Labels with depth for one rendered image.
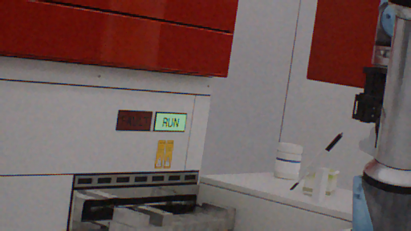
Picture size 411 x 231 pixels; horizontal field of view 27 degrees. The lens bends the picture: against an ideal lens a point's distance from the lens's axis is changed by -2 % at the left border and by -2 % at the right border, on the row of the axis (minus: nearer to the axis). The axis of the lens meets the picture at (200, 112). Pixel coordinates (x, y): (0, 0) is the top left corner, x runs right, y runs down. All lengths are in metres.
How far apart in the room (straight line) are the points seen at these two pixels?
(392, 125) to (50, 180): 0.83
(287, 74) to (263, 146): 0.46
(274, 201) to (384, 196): 0.79
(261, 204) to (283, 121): 3.19
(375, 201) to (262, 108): 3.75
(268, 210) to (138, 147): 0.36
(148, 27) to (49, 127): 0.33
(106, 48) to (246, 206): 0.58
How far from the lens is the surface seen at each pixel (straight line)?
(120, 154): 2.05
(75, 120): 1.93
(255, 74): 5.03
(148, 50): 1.99
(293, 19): 5.29
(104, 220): 2.04
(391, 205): 1.41
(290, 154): 2.45
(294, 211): 2.13
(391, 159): 1.40
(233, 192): 2.23
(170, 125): 2.16
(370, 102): 1.82
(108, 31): 1.89
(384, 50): 1.81
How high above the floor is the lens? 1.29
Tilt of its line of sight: 4 degrees down
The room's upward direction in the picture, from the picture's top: 8 degrees clockwise
